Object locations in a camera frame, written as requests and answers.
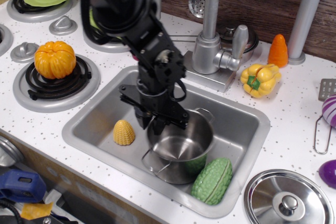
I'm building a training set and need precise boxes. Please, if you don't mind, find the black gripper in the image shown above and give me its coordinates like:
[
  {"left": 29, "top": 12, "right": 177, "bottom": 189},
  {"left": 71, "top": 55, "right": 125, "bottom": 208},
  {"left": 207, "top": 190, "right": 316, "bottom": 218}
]
[{"left": 119, "top": 84, "right": 190, "bottom": 135}]

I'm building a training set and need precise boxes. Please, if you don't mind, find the stainless steel pot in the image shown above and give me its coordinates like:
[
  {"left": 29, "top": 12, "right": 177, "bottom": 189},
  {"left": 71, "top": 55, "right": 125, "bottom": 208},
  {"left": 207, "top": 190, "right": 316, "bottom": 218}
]
[{"left": 142, "top": 108, "right": 215, "bottom": 185}]

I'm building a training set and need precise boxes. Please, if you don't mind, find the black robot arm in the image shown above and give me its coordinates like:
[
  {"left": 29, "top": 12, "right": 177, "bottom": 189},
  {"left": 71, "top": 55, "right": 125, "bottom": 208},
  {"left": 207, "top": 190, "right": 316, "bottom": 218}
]
[{"left": 81, "top": 0, "right": 189, "bottom": 135}]

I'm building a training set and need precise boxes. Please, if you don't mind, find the stainless steel sink basin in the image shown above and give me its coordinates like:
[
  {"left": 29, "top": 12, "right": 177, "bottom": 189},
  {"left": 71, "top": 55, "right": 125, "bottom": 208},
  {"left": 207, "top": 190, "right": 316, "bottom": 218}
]
[{"left": 62, "top": 66, "right": 270, "bottom": 219}]

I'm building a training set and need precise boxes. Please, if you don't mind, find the small steel lidded pot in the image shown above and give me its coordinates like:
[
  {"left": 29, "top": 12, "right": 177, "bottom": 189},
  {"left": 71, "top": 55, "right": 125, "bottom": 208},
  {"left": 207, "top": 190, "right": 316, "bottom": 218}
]
[{"left": 217, "top": 22, "right": 259, "bottom": 63}]

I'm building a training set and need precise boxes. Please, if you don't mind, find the large steel pot lid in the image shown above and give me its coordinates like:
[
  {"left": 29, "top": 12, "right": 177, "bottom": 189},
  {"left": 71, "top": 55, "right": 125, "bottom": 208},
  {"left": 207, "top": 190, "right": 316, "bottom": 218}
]
[{"left": 244, "top": 169, "right": 335, "bottom": 223}]

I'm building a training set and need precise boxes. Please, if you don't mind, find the yellow toy corn piece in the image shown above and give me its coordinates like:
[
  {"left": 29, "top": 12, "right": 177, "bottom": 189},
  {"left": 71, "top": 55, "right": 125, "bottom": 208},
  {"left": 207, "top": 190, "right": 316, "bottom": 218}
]
[{"left": 113, "top": 120, "right": 135, "bottom": 146}]

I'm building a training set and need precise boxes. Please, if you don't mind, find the dark red toy vegetable tip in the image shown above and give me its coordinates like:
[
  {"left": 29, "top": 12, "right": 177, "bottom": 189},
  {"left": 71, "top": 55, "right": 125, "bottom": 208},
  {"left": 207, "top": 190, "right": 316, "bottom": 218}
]
[{"left": 132, "top": 55, "right": 139, "bottom": 61}]

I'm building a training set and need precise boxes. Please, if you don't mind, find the silver toy faucet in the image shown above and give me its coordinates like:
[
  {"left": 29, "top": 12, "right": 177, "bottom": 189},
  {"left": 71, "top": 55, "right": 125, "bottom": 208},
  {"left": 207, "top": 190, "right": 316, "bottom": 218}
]
[{"left": 147, "top": 0, "right": 249, "bottom": 93}]

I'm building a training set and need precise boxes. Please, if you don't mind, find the green toy bitter melon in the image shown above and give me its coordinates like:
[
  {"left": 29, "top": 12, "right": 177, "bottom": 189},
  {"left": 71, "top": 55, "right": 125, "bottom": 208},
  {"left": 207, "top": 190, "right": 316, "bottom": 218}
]
[{"left": 191, "top": 157, "right": 233, "bottom": 206}]

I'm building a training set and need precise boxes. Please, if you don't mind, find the middle stove burner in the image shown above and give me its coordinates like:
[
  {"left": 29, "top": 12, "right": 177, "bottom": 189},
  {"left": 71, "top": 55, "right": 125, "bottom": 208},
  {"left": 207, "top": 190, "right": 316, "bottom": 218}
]
[{"left": 83, "top": 31, "right": 130, "bottom": 53}]

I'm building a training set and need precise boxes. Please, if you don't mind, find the stove burner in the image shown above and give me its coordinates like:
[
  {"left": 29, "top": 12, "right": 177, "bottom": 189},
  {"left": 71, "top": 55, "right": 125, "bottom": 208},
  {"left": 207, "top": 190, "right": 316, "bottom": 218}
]
[
  {"left": 83, "top": 31, "right": 130, "bottom": 53},
  {"left": 13, "top": 55, "right": 100, "bottom": 113},
  {"left": 0, "top": 24, "right": 13, "bottom": 56},
  {"left": 7, "top": 0, "right": 73, "bottom": 23}
]

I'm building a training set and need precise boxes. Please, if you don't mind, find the yellow toy bell pepper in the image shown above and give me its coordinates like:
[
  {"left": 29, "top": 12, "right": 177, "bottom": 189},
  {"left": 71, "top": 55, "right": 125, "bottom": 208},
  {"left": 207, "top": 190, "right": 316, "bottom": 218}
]
[{"left": 240, "top": 64, "right": 281, "bottom": 98}]

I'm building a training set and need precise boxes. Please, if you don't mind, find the orange toy pumpkin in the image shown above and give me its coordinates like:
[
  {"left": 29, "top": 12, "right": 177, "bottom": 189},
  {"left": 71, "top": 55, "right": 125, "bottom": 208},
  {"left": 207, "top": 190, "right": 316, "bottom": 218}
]
[{"left": 34, "top": 41, "right": 77, "bottom": 79}]

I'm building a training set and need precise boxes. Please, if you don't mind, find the green toy cutting board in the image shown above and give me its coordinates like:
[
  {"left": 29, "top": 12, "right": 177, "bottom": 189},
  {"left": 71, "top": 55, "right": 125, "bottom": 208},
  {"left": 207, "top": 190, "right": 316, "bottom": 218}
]
[{"left": 89, "top": 8, "right": 100, "bottom": 30}]

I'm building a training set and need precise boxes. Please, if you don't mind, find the front left stove burner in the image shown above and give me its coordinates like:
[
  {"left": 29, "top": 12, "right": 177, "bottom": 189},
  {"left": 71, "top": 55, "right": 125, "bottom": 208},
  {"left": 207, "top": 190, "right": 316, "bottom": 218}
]
[{"left": 13, "top": 55, "right": 100, "bottom": 113}]

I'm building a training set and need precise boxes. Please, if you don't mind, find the metal strainer ladle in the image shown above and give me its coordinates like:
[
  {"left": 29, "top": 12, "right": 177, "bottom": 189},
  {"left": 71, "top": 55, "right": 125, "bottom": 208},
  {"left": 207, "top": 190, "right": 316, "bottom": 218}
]
[{"left": 167, "top": 0, "right": 206, "bottom": 43}]

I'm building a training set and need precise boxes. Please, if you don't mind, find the silver stove knob middle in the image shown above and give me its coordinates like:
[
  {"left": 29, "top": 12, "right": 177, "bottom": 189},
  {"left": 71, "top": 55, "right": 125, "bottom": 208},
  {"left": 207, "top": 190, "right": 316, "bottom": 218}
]
[{"left": 49, "top": 16, "right": 78, "bottom": 36}]

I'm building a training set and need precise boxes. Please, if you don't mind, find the silver stove knob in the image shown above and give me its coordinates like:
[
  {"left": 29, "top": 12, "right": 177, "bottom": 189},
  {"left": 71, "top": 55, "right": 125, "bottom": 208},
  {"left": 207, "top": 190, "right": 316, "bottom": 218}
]
[
  {"left": 49, "top": 16, "right": 78, "bottom": 36},
  {"left": 10, "top": 42, "right": 39, "bottom": 63}
]

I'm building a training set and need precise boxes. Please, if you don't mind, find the orange toy carrot piece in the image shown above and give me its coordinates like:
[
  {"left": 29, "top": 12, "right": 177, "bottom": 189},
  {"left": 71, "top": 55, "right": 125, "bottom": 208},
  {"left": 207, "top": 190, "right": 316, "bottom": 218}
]
[{"left": 268, "top": 34, "right": 288, "bottom": 68}]

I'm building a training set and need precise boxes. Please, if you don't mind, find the blue clamp tool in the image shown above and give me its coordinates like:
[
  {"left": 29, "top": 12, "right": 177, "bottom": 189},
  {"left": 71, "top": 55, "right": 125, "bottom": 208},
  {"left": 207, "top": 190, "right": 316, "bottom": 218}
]
[{"left": 1, "top": 169, "right": 47, "bottom": 203}]

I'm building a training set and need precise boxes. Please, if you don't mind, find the silver stove knob front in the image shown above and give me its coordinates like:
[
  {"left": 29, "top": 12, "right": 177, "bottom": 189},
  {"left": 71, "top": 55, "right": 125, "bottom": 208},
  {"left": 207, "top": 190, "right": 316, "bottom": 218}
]
[{"left": 10, "top": 42, "right": 39, "bottom": 63}]

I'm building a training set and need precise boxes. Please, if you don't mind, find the silver round cabinet knob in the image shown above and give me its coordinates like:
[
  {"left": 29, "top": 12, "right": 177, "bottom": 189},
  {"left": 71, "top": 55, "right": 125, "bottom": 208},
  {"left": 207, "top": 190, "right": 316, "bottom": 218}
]
[{"left": 1, "top": 136, "right": 24, "bottom": 167}]

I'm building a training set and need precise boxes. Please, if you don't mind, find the yellow tape piece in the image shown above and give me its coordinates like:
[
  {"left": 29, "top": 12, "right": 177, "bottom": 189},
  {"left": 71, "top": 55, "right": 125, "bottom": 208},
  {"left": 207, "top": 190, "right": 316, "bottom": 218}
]
[{"left": 20, "top": 202, "right": 53, "bottom": 220}]

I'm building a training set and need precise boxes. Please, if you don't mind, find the far left stove burner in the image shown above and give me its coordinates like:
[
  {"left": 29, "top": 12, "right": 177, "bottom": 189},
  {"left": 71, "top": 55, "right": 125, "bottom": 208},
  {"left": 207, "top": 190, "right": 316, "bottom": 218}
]
[{"left": 0, "top": 24, "right": 13, "bottom": 56}]

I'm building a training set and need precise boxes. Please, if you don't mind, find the back left stove burner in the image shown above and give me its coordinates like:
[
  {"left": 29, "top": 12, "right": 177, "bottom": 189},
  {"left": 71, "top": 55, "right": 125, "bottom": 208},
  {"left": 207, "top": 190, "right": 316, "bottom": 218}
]
[{"left": 7, "top": 0, "right": 73, "bottom": 23}]

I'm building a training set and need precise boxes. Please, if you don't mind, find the purple striped toy egg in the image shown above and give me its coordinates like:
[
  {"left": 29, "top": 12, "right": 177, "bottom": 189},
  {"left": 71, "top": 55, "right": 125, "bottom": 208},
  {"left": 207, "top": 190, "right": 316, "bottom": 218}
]
[{"left": 322, "top": 94, "right": 336, "bottom": 128}]

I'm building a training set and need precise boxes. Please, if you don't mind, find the grey toy spatula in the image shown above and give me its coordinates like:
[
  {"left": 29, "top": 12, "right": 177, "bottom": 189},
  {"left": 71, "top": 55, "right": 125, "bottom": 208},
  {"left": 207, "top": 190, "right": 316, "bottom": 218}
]
[{"left": 318, "top": 78, "right": 336, "bottom": 101}]

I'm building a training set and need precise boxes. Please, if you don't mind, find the purple toy eggplant piece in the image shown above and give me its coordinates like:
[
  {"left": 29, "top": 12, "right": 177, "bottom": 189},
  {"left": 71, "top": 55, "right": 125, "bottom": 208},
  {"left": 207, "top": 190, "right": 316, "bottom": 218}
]
[{"left": 319, "top": 160, "right": 336, "bottom": 189}]

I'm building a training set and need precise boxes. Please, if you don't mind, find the grey vertical pole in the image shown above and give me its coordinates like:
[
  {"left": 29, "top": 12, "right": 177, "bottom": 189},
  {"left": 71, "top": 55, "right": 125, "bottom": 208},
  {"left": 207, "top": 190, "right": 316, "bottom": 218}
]
[{"left": 287, "top": 0, "right": 320, "bottom": 65}]

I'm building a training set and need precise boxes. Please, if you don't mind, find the metal wire utensil handle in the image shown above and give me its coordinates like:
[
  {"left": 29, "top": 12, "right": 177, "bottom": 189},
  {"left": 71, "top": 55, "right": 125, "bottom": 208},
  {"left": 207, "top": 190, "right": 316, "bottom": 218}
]
[{"left": 313, "top": 115, "right": 332, "bottom": 155}]

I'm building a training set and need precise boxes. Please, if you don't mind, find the black cable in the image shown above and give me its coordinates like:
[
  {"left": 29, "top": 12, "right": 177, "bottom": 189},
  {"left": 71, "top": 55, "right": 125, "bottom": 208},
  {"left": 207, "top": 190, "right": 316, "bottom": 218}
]
[{"left": 0, "top": 198, "right": 24, "bottom": 224}]

